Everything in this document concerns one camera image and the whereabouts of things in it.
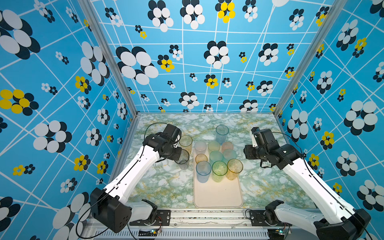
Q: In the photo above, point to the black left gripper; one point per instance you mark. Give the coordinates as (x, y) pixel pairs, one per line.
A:
(176, 157)

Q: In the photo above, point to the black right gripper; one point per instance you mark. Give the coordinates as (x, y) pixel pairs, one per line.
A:
(247, 152)

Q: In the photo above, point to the grey smoky glass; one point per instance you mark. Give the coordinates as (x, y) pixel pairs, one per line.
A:
(183, 161)

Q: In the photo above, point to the clear frosted textured cup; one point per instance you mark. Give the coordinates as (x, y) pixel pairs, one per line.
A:
(200, 147)

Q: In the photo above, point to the yellow clear tall glass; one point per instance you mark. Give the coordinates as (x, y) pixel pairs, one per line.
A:
(235, 167)

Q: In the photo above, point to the teal textured cup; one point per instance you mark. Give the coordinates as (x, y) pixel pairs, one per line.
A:
(215, 156)
(228, 155)

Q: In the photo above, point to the amber short glass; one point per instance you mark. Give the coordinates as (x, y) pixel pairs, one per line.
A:
(201, 158)

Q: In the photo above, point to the pink textured cup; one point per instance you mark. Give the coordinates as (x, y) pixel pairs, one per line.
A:
(227, 146)

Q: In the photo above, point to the blue clear glass front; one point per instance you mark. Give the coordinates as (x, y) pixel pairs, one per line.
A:
(203, 170)

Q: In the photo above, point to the light green textured cup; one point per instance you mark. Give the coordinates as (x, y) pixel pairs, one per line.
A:
(213, 146)

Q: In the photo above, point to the green clear glass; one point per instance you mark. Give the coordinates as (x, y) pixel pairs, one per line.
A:
(219, 170)

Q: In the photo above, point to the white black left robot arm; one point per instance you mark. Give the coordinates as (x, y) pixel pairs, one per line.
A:
(110, 205)

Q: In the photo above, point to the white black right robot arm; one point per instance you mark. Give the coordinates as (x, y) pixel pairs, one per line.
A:
(338, 220)

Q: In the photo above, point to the beige rectangular tray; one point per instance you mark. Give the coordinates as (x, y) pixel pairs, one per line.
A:
(225, 194)

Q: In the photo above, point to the yellow clear glass left column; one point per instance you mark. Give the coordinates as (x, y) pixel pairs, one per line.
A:
(186, 143)

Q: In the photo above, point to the blue clear tall glass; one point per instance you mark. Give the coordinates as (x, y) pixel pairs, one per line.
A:
(221, 133)

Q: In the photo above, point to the small green circuit board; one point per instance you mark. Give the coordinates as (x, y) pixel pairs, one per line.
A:
(149, 233)

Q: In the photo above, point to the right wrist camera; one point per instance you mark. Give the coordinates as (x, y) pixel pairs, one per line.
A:
(254, 133)

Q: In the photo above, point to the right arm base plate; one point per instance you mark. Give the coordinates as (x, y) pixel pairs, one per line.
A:
(259, 219)

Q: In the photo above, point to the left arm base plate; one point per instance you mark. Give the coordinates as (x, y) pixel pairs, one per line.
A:
(162, 218)

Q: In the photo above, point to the aluminium front frame rail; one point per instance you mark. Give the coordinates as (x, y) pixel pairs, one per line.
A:
(202, 224)

